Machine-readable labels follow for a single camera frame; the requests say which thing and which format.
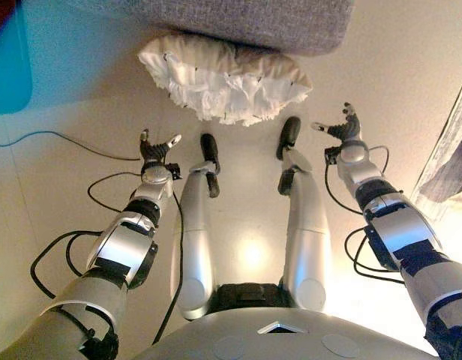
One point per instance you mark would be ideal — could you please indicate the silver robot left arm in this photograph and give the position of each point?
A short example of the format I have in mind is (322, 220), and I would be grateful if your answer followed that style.
(118, 243)

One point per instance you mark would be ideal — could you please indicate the silver robot leg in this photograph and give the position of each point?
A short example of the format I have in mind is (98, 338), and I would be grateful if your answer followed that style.
(308, 240)
(193, 240)

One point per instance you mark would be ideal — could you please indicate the silver robot left leg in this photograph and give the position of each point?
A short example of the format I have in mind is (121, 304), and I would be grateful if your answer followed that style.
(193, 240)

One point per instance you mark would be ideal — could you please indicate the silver robot right leg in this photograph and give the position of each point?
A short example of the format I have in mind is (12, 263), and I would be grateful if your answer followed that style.
(308, 240)

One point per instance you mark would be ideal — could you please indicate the grey fabric tub armchair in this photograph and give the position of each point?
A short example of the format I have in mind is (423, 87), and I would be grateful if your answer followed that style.
(253, 18)

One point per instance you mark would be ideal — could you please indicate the glossy reflective cabinet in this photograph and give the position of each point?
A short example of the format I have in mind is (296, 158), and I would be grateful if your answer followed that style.
(8, 56)

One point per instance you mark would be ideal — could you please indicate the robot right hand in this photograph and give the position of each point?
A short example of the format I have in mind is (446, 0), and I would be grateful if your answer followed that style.
(349, 127)

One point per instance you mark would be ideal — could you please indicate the grey robot torso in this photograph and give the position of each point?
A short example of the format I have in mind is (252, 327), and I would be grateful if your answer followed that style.
(276, 341)

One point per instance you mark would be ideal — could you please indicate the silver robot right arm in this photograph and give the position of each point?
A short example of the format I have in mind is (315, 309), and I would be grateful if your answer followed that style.
(399, 228)

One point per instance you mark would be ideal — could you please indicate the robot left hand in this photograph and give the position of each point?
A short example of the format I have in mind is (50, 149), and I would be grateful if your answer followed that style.
(153, 152)

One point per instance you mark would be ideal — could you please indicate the white fringed cushion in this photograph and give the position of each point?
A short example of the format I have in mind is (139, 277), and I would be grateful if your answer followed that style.
(223, 78)

